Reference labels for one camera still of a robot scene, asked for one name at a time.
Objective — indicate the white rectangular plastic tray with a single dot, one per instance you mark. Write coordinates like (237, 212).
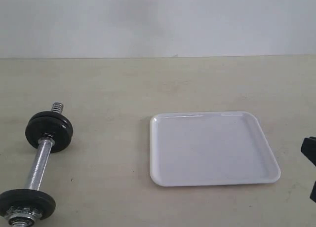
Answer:
(210, 149)

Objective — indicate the chrome threaded dumbbell bar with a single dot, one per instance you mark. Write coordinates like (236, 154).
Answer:
(40, 162)

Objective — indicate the black weight plate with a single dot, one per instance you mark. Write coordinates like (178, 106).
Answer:
(51, 115)
(27, 198)
(49, 127)

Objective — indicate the chrome spinlock collar nut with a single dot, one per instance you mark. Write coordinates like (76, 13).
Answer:
(22, 216)

